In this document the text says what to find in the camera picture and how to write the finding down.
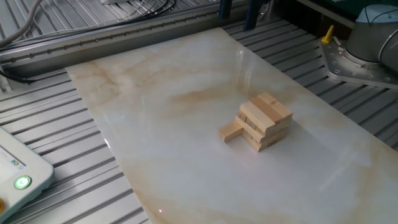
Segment white marble board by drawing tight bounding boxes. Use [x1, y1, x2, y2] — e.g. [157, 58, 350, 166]
[65, 27, 398, 224]

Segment yellow plastic cone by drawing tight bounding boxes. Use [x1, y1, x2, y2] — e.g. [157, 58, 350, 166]
[321, 24, 335, 45]

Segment white teach pendant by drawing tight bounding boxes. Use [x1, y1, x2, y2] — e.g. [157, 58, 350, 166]
[0, 126, 55, 223]

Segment black cable bundle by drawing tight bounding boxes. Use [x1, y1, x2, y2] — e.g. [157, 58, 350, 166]
[62, 0, 178, 35]

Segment aluminium side rail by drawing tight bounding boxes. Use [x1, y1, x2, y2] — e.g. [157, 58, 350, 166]
[0, 6, 249, 77]

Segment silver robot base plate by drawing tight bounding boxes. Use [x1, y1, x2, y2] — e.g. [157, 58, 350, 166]
[318, 39, 398, 91]

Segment thick grey hose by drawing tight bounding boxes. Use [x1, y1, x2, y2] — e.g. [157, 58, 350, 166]
[0, 0, 44, 48]

